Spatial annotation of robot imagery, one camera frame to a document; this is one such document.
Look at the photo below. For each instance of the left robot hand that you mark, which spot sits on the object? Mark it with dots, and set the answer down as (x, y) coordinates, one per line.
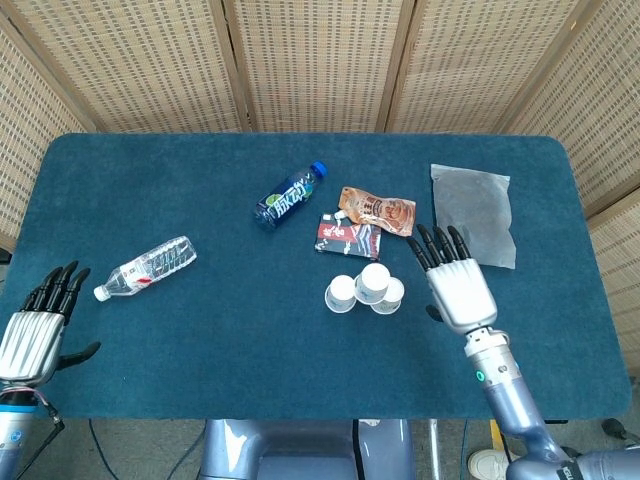
(27, 345)

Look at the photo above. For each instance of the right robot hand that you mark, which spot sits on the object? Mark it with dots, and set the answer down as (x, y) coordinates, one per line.
(462, 295)

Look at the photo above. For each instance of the white paper cup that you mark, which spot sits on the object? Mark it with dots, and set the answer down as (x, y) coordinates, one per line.
(393, 301)
(340, 295)
(372, 280)

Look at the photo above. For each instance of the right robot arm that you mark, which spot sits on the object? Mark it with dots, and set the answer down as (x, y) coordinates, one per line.
(510, 400)

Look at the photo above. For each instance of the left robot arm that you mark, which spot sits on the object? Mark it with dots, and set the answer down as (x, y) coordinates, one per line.
(12, 435)

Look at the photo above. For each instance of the grey translucent plastic bag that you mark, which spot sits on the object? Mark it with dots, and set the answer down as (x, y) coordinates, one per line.
(480, 205)

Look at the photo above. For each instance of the orange snack pouch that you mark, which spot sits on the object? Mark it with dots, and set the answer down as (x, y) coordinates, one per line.
(385, 212)

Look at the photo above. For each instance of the black red snack packet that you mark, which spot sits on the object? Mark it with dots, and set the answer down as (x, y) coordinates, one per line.
(345, 240)

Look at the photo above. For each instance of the clear plastic water bottle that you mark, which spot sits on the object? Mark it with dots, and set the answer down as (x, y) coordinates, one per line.
(150, 267)

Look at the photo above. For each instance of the metal table leg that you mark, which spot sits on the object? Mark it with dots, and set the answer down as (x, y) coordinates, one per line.
(434, 445)

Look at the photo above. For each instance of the white shoe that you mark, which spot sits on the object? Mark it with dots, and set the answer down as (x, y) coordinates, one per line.
(487, 465)

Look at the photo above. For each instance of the blue felt table cover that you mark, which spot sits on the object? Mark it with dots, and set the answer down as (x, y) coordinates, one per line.
(200, 350)

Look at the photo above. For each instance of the black stool base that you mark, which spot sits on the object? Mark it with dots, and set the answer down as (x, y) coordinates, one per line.
(612, 427)

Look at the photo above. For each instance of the blue drink bottle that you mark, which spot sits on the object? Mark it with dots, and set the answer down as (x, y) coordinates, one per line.
(285, 202)

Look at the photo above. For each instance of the blue-grey robot torso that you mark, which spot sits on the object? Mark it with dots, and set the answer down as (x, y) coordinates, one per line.
(300, 450)

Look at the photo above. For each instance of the woven bamboo folding screen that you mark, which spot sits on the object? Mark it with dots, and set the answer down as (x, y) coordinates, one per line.
(320, 60)

